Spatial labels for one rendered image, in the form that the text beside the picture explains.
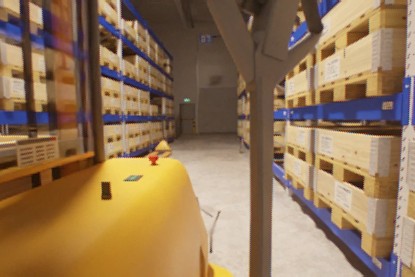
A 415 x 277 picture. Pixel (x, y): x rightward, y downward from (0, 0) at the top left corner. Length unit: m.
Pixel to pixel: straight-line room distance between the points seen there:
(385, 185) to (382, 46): 0.73
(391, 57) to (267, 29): 1.12
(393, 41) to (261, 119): 1.17
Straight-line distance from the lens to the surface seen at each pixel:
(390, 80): 1.51
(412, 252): 1.37
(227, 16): 0.39
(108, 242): 0.42
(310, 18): 0.65
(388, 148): 1.50
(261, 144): 0.48
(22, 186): 1.04
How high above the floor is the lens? 1.07
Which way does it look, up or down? 5 degrees down
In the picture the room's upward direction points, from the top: 1 degrees counter-clockwise
